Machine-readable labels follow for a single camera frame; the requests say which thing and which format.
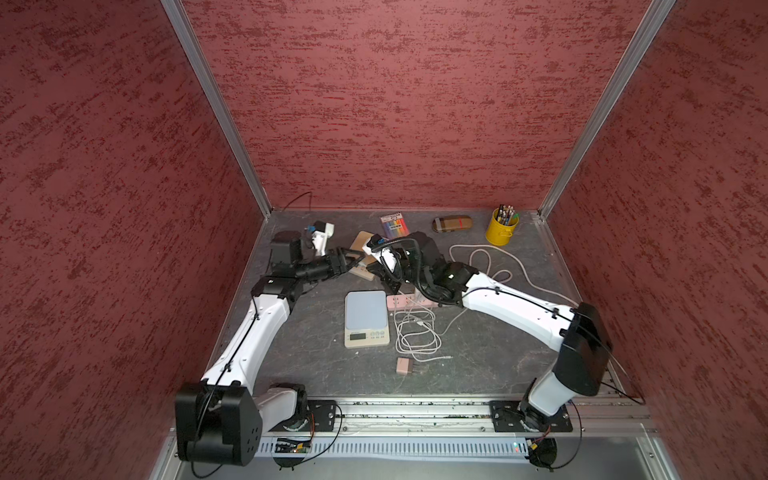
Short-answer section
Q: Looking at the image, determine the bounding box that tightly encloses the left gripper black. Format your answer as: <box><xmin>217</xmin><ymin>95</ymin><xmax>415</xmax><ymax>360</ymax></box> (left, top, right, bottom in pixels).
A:
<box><xmin>296</xmin><ymin>246</ymin><xmax>366</xmax><ymax>283</ymax></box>

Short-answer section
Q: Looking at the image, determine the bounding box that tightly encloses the grey usb cable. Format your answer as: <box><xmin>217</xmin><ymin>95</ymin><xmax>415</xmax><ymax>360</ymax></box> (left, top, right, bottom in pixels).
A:
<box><xmin>437</xmin><ymin>305</ymin><xmax>472</xmax><ymax>337</ymax></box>

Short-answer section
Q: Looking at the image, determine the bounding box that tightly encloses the pink power strip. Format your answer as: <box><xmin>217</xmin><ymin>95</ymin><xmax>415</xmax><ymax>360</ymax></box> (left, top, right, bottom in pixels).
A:
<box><xmin>386</xmin><ymin>293</ymin><xmax>437</xmax><ymax>312</ymax></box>

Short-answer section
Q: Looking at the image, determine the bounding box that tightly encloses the blue top kitchen scale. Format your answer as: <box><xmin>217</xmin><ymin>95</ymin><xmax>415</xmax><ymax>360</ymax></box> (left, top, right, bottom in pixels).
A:
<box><xmin>344</xmin><ymin>291</ymin><xmax>390</xmax><ymax>349</ymax></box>

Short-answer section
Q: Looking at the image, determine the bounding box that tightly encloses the pink charger adapter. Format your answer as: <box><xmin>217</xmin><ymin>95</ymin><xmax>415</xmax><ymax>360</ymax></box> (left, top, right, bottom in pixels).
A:
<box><xmin>396</xmin><ymin>357</ymin><xmax>414</xmax><ymax>376</ymax></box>

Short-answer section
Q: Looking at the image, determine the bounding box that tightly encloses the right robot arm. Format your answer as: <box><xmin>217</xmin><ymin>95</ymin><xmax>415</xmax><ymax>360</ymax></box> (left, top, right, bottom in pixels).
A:
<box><xmin>364</xmin><ymin>232</ymin><xmax>612</xmax><ymax>431</ymax></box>

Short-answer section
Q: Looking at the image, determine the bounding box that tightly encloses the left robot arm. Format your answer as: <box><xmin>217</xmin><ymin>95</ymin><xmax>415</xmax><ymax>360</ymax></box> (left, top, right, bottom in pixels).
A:
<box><xmin>175</xmin><ymin>231</ymin><xmax>365</xmax><ymax>466</ymax></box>

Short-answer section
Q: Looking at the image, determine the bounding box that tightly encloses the beige kitchen scale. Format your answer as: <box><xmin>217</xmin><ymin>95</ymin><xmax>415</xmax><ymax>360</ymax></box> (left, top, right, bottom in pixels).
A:
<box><xmin>350</xmin><ymin>231</ymin><xmax>377</xmax><ymax>281</ymax></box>

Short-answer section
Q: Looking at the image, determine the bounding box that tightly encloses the colourful highlighter pack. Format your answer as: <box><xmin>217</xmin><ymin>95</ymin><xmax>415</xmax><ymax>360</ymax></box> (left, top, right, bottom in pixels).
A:
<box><xmin>380</xmin><ymin>212</ymin><xmax>410</xmax><ymax>240</ymax></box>

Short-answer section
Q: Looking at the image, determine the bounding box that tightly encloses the brown pencil case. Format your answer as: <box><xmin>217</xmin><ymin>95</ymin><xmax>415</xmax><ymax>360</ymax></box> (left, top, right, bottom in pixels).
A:
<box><xmin>432</xmin><ymin>215</ymin><xmax>474</xmax><ymax>233</ymax></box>

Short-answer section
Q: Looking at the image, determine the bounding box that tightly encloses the yellow pen cup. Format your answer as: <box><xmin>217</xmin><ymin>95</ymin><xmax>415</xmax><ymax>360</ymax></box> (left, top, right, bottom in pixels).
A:
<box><xmin>485</xmin><ymin>204</ymin><xmax>520</xmax><ymax>247</ymax></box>

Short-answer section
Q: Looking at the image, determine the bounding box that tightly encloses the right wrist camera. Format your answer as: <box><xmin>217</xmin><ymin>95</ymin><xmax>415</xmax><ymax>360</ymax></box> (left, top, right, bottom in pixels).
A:
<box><xmin>364</xmin><ymin>235</ymin><xmax>399</xmax><ymax>274</ymax></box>

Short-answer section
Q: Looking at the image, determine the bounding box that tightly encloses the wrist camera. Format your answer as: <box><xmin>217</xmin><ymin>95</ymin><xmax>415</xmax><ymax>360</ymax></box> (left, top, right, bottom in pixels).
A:
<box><xmin>308</xmin><ymin>221</ymin><xmax>335</xmax><ymax>257</ymax></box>
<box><xmin>364</xmin><ymin>235</ymin><xmax>399</xmax><ymax>274</ymax></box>

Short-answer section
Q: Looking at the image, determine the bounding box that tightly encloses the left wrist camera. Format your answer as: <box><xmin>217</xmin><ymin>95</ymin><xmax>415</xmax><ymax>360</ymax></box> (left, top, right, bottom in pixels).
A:
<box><xmin>308</xmin><ymin>221</ymin><xmax>335</xmax><ymax>257</ymax></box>

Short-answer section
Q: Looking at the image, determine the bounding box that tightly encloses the white coiled usb cable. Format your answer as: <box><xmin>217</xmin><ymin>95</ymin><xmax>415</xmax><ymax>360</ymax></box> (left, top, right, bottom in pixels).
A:
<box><xmin>392</xmin><ymin>305</ymin><xmax>454</xmax><ymax>363</ymax></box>

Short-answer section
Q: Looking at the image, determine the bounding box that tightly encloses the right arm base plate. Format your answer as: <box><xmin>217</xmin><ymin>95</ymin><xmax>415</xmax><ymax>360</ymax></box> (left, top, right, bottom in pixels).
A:
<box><xmin>489</xmin><ymin>400</ymin><xmax>573</xmax><ymax>435</ymax></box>

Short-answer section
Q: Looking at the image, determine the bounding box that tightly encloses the aluminium front rail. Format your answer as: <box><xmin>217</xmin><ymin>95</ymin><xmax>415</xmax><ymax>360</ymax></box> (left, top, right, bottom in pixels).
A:
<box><xmin>170</xmin><ymin>394</ymin><xmax>655</xmax><ymax>438</ymax></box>

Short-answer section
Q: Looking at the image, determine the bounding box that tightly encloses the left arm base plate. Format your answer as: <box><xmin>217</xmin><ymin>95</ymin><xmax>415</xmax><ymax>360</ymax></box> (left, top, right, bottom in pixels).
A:
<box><xmin>273</xmin><ymin>400</ymin><xmax>338</xmax><ymax>435</ymax></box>

